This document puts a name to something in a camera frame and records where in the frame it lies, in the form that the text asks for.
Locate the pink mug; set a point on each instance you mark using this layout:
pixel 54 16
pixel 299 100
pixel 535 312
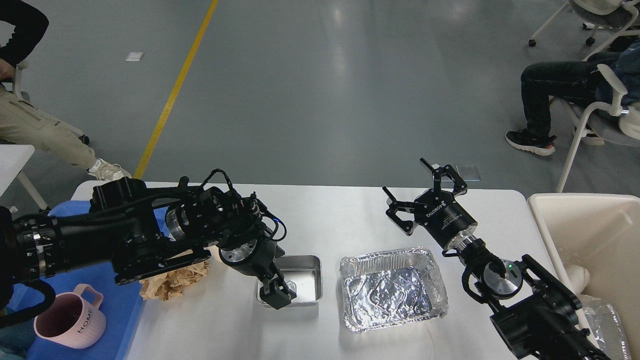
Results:
pixel 74 319

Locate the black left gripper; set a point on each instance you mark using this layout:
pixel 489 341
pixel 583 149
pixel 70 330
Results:
pixel 257 259

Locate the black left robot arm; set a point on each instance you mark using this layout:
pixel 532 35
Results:
pixel 143 232

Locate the steel rectangular container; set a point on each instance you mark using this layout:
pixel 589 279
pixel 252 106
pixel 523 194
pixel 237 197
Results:
pixel 303 275

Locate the person in beige trousers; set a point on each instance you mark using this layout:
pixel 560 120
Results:
pixel 23 124

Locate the white side table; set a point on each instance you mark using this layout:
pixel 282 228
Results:
pixel 13 159

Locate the white office chair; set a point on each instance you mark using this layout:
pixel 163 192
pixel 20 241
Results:
pixel 612 122

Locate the aluminium foil tray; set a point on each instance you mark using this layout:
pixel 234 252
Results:
pixel 391 288

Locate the crumpled brown paper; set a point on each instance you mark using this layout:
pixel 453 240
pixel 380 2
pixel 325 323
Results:
pixel 172 284

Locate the blue plastic tray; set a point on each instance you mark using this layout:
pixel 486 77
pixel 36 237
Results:
pixel 120 310

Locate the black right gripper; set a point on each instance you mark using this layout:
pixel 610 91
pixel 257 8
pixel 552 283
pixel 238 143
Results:
pixel 445 217

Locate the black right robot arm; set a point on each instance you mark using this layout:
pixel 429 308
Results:
pixel 533 312

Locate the beige plastic bin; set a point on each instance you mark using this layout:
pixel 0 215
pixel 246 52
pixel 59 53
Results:
pixel 593 242

